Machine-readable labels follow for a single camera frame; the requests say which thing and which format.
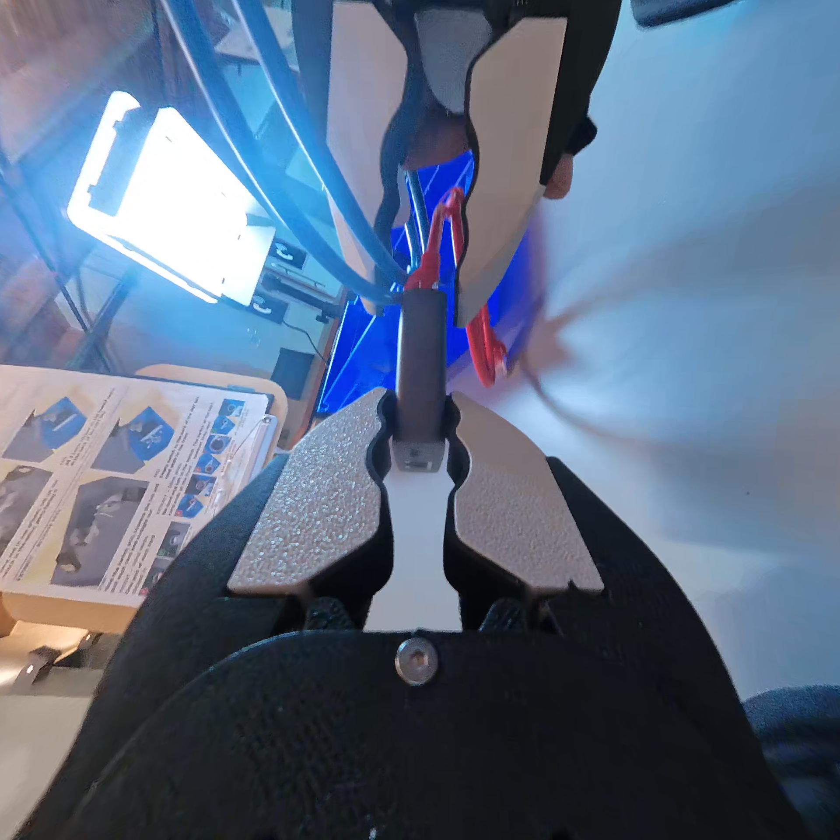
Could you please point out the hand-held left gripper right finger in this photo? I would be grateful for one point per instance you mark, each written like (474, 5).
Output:
(518, 518)

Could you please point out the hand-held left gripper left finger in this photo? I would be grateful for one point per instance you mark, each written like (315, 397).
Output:
(315, 505)

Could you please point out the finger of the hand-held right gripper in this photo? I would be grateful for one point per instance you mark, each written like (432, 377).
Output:
(361, 79)
(512, 151)

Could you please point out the dark metal cylinder plug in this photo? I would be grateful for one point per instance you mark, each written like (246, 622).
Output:
(423, 367)

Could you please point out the person's right hand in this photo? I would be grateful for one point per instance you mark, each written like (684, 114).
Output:
(559, 178)

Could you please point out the clear clip bar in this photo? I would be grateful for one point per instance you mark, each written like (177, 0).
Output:
(259, 441)

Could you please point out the dark rounded object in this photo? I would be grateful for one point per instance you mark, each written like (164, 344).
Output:
(676, 10)

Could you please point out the blue plastic bin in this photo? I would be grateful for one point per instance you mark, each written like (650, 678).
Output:
(367, 354)

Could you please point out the black tag with white mark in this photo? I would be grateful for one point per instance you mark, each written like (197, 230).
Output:
(287, 254)
(269, 305)

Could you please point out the bright white cut-out panel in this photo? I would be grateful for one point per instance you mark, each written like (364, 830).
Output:
(177, 197)

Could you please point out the printed instruction sheet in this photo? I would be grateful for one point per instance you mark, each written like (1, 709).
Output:
(98, 472)

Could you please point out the dark blue cloth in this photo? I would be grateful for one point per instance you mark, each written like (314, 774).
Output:
(800, 754)

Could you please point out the brown wooden frame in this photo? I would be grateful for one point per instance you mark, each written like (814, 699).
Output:
(333, 354)

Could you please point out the metal bracket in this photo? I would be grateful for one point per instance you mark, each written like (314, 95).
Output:
(46, 659)

